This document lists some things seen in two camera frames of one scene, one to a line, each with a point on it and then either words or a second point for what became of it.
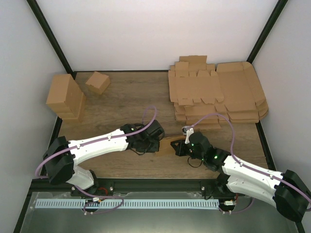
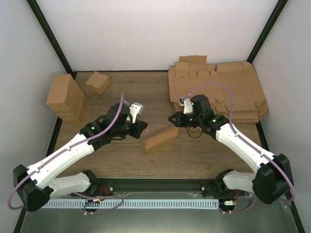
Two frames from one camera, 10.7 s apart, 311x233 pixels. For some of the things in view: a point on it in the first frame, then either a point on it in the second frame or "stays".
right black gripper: x=180 y=151 -> x=179 y=115
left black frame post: x=39 y=15 stays
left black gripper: x=155 y=148 -> x=141 y=126
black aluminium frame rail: x=135 y=185 stays
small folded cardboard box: x=98 y=82 stays
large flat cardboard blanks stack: x=244 y=99 stays
